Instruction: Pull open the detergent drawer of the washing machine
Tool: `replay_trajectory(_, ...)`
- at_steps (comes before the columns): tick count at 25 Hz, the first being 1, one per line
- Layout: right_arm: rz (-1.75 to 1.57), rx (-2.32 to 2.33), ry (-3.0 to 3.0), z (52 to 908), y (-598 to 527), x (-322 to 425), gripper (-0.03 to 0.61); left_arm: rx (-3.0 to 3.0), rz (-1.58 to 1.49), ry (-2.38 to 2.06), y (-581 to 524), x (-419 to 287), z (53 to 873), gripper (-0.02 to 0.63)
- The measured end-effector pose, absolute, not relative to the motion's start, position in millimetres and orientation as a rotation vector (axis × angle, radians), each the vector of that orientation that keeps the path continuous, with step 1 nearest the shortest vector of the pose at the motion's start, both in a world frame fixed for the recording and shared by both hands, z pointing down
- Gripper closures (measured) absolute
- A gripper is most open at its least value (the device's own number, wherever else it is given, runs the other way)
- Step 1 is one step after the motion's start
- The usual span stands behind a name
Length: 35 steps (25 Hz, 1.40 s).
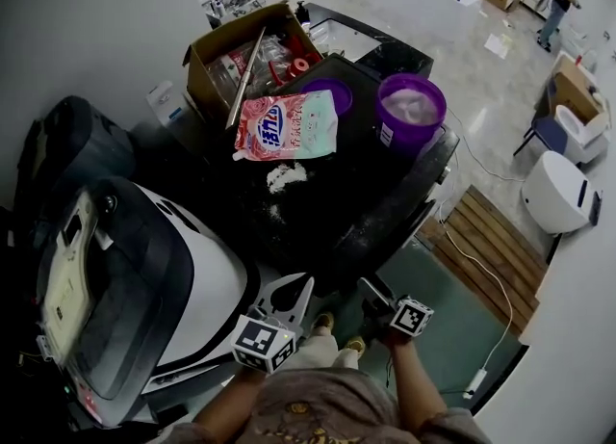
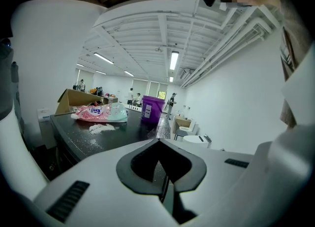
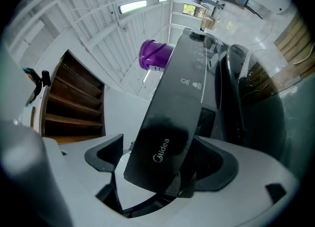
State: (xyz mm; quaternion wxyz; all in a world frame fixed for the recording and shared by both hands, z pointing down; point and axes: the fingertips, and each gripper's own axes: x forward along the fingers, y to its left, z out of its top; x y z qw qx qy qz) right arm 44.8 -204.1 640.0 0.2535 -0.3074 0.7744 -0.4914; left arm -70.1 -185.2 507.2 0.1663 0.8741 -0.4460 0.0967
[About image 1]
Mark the red plastic parts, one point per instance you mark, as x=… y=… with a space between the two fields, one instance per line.
x=300 y=64

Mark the person's beige trousers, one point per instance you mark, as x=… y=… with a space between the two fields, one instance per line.
x=320 y=348

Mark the purple bucket lid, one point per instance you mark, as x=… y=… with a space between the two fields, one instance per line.
x=332 y=90

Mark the wooden slat mat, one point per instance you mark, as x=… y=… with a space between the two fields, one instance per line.
x=486 y=254

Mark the black rounded appliance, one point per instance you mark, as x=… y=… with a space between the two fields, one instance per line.
x=72 y=143

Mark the spilled white powder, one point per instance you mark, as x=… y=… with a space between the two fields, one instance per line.
x=285 y=177

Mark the white soap dispenser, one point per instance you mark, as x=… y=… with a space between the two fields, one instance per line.
x=166 y=102

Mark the person's left forearm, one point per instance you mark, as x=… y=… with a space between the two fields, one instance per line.
x=231 y=396

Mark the person's right shoe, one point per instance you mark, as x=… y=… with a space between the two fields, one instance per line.
x=355 y=345

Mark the black sink counter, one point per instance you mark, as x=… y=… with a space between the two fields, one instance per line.
x=385 y=54

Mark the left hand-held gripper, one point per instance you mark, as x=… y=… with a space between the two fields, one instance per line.
x=262 y=338

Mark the person's left shoe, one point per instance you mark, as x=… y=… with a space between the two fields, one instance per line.
x=324 y=321

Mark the person's right forearm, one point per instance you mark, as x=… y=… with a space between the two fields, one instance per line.
x=416 y=379

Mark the person's shoe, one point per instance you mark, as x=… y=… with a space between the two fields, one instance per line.
x=355 y=345
x=324 y=321

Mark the black washing machine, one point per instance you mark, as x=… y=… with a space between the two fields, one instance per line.
x=337 y=201

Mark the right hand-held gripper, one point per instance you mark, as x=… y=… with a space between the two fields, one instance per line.
x=409 y=317

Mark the large cardboard box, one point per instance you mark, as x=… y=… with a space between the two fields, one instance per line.
x=575 y=90

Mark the clear plastic bottles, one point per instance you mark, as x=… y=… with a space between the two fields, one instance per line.
x=223 y=73

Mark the white paper sheet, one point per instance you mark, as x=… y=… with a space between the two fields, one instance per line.
x=496 y=45

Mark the metal rod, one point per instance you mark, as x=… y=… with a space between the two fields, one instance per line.
x=245 y=78

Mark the open cardboard box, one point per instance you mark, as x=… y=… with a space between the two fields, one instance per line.
x=207 y=76

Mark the green floor mat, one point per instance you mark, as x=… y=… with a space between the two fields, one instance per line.
x=447 y=326

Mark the white and black appliance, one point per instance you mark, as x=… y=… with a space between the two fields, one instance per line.
x=144 y=288

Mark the blue chair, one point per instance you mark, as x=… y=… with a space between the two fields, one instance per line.
x=548 y=134

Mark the black pump bottle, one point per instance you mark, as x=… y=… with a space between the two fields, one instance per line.
x=302 y=12

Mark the purple bucket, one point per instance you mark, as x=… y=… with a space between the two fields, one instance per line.
x=409 y=114

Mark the pink detergent refill bag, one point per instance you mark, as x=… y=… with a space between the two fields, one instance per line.
x=289 y=126

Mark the person's brown printed shirt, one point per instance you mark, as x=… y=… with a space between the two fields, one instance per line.
x=327 y=408

